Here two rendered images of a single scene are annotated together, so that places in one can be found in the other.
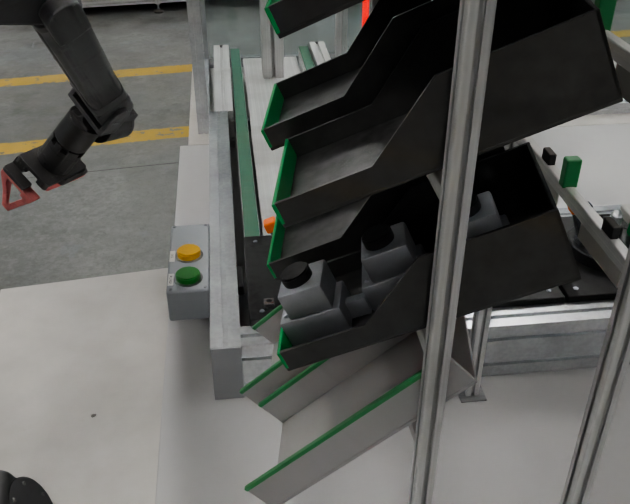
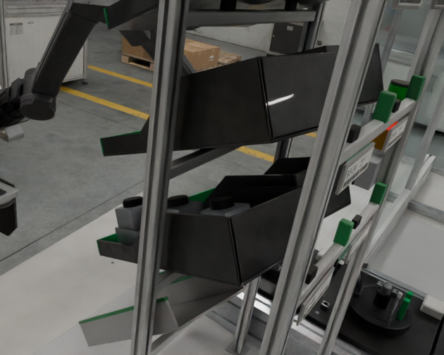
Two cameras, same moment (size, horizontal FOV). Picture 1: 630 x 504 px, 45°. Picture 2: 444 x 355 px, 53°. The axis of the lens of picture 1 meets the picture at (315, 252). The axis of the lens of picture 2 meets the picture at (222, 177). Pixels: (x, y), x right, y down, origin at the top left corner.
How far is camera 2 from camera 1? 0.47 m
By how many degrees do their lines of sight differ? 32
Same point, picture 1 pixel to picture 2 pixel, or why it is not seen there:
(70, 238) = not seen: hidden behind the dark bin
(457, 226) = (155, 191)
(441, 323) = (142, 260)
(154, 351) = not seen: hidden behind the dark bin
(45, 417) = (94, 250)
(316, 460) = (105, 327)
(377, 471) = not seen: outside the picture
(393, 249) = (172, 209)
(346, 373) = (179, 300)
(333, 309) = (134, 231)
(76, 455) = (85, 273)
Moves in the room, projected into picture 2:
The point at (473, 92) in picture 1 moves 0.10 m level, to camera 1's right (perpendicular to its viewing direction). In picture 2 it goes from (165, 91) to (246, 125)
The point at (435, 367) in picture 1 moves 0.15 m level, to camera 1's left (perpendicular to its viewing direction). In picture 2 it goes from (138, 293) to (68, 235)
